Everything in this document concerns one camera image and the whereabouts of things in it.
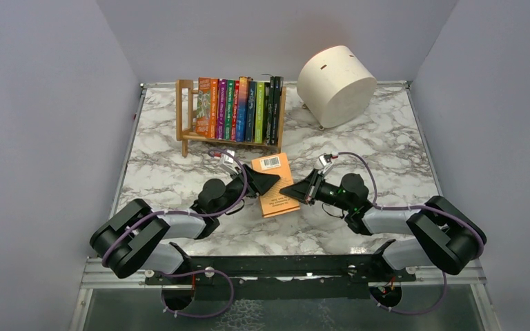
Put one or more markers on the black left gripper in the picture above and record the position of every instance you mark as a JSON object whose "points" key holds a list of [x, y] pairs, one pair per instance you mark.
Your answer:
{"points": [[248, 182]]}

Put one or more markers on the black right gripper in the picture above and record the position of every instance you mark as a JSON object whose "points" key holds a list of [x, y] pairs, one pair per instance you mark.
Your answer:
{"points": [[311, 190]]}

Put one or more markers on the plain orange paperback book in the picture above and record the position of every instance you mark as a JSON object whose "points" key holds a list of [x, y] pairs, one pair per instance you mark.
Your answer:
{"points": [[274, 203]]}

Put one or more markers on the wooden dowel rack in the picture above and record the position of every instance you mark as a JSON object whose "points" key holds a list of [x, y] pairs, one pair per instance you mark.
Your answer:
{"points": [[185, 115]]}

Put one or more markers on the red spine paperback book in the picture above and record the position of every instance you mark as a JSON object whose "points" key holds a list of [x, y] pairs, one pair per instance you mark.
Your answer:
{"points": [[235, 107]]}

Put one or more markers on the purple spine paperback book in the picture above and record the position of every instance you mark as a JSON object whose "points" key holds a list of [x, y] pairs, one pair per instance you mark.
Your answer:
{"points": [[221, 108]]}

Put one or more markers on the green cartoon paperback book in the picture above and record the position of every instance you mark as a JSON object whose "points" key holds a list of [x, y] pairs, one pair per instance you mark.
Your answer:
{"points": [[230, 88]]}

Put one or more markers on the blue cover paperback book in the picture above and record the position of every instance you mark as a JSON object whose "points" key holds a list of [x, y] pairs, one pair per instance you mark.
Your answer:
{"points": [[242, 101]]}

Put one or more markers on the dark green hardcover book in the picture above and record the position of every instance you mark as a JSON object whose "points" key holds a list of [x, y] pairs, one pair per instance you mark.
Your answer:
{"points": [[277, 95]]}

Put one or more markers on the orange cartoon paperback book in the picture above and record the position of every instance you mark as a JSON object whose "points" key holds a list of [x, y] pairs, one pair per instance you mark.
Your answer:
{"points": [[206, 111]]}

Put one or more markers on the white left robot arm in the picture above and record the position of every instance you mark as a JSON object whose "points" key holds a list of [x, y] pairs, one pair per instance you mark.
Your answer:
{"points": [[132, 239]]}

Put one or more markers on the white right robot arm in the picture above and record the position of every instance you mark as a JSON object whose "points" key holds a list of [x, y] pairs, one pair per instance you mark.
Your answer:
{"points": [[438, 233]]}

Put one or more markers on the cream cylindrical lamp shade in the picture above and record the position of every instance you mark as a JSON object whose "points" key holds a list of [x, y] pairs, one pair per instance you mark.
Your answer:
{"points": [[335, 86]]}

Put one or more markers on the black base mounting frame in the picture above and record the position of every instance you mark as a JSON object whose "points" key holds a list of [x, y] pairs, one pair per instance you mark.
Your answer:
{"points": [[217, 278]]}

